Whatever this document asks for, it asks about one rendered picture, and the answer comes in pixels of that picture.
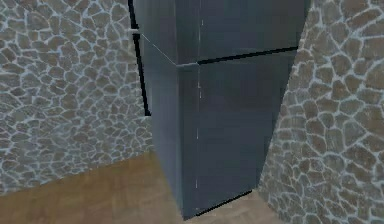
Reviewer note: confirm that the dark grey fridge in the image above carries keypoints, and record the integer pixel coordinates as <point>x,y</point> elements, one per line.
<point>226,116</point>

